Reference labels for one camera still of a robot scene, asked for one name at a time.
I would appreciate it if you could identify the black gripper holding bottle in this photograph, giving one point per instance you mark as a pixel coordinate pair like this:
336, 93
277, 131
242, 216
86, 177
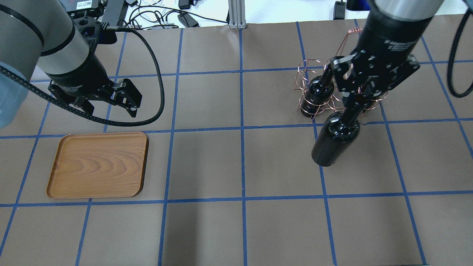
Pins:
392, 37

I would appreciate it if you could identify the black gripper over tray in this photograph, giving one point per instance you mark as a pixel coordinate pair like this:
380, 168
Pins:
84, 79

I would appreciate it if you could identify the carried dark wine bottle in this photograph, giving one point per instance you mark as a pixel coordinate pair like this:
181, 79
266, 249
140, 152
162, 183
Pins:
338, 132

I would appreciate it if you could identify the rear dark wine bottle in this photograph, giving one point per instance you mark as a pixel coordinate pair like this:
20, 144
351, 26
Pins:
317, 94

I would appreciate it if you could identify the wooden tray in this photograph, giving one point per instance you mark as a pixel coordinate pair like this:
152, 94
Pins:
100, 165

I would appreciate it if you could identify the black power adapter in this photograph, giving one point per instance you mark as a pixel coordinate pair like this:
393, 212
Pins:
339, 9

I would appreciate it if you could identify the brown paper table mat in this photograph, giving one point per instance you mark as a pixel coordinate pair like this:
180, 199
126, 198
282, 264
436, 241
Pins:
230, 179

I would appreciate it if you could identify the copper wire bottle basket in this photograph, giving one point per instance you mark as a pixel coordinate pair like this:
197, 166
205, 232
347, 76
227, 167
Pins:
304, 76

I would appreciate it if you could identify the aluminium frame post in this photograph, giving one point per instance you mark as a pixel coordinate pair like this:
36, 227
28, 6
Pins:
236, 11

